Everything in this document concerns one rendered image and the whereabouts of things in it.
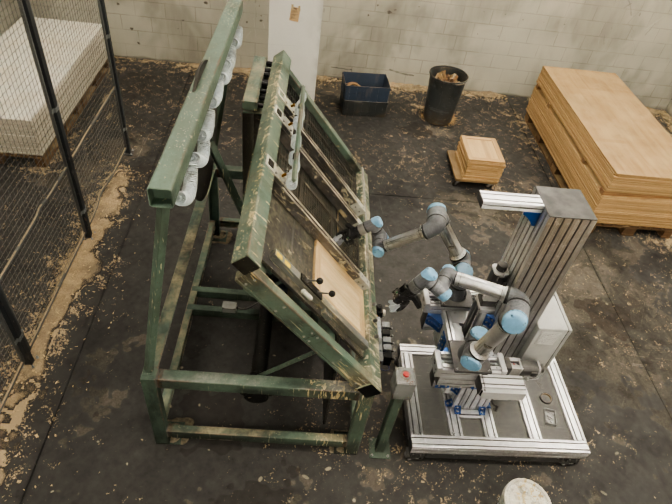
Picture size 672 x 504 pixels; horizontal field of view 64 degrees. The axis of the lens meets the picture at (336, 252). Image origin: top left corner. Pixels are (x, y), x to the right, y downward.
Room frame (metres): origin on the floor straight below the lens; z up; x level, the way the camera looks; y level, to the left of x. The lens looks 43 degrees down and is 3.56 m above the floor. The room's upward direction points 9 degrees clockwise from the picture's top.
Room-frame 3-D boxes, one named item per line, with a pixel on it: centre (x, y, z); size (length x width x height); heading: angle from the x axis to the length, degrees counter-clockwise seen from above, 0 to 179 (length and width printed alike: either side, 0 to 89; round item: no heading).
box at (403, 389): (1.83, -0.52, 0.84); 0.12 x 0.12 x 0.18; 6
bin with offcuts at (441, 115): (6.71, -1.08, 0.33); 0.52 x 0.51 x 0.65; 7
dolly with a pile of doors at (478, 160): (5.46, -1.43, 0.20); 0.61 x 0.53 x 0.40; 7
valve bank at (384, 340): (2.26, -0.41, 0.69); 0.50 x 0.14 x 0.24; 6
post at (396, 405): (1.83, -0.52, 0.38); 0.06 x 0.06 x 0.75; 6
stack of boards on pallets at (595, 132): (5.96, -2.99, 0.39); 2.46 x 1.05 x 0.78; 7
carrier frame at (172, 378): (2.78, 0.43, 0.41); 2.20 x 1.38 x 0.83; 6
